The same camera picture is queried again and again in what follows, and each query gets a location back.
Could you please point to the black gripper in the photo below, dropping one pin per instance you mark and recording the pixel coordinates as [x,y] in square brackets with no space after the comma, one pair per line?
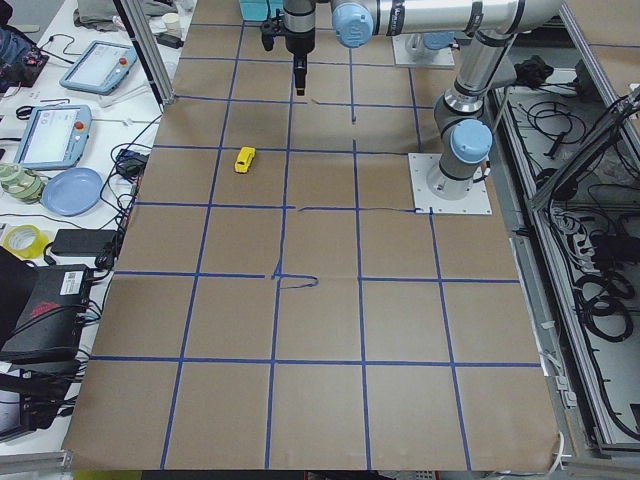
[298,41]

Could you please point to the yellow toy beetle car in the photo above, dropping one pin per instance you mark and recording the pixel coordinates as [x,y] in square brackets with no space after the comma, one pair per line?
[244,159]

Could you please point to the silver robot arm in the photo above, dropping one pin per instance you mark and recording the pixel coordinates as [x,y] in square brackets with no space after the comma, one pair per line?
[425,41]
[492,26]

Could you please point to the teal plastic storage bin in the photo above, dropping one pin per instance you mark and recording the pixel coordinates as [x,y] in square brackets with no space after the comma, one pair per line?
[259,10]

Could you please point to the upper blue teach pendant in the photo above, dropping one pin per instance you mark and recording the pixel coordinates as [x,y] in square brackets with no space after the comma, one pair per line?
[100,69]

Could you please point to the blue teach pendant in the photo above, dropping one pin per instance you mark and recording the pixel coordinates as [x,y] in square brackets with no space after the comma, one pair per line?
[55,137]
[100,69]

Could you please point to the brown paper table mat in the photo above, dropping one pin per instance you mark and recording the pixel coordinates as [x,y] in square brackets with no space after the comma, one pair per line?
[302,315]

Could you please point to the lower blue teach pendant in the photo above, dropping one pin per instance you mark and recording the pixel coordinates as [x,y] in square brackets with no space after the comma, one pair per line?
[55,137]

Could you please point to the blue plastic plate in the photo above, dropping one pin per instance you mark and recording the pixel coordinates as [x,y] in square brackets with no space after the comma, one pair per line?
[72,192]

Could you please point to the black power adapter brick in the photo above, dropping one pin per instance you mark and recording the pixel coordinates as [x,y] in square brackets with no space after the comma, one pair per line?
[81,242]

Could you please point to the green tape rolls stack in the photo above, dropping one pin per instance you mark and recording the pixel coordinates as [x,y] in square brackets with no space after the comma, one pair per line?
[21,183]

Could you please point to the yellow tape roll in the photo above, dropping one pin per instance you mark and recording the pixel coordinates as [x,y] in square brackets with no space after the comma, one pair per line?
[25,241]

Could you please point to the black box red logo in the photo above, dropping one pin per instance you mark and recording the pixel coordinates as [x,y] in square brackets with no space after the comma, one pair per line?
[40,310]

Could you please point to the aluminium frame post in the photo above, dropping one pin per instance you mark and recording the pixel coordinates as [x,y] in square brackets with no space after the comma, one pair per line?
[139,32]

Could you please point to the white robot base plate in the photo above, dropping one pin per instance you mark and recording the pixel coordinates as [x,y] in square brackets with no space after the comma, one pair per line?
[435,193]

